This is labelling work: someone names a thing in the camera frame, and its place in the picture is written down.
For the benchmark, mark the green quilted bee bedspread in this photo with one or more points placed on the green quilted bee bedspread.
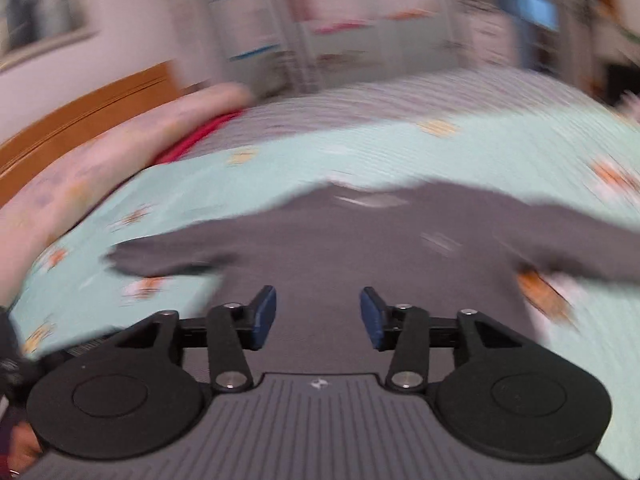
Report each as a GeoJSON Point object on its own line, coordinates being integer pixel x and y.
{"type": "Point", "coordinates": [450, 155]}

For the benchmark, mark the grey sweater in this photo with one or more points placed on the grey sweater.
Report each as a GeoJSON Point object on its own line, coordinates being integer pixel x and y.
{"type": "Point", "coordinates": [350, 250]}

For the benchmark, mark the sliding door wardrobe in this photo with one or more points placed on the sliding door wardrobe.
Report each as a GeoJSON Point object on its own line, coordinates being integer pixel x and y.
{"type": "Point", "coordinates": [325, 25]}

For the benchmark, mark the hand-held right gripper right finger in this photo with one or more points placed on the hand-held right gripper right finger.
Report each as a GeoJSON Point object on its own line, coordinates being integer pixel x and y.
{"type": "Point", "coordinates": [371, 317]}

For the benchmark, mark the wooden headboard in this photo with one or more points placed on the wooden headboard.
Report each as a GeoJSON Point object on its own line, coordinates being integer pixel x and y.
{"type": "Point", "coordinates": [75, 115]}

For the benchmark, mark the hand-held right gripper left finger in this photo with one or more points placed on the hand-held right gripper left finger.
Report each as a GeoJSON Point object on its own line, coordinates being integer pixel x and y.
{"type": "Point", "coordinates": [264, 317]}

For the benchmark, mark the person's left hand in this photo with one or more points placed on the person's left hand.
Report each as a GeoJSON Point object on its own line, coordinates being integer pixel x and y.
{"type": "Point", "coordinates": [22, 445]}

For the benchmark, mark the floral pillow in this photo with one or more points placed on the floral pillow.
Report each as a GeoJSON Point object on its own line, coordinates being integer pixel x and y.
{"type": "Point", "coordinates": [100, 160]}

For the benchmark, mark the red pillow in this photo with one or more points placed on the red pillow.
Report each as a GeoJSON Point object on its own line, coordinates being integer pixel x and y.
{"type": "Point", "coordinates": [200, 137]}

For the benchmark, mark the framed wall picture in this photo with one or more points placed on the framed wall picture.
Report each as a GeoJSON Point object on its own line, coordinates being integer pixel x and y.
{"type": "Point", "coordinates": [40, 10]}

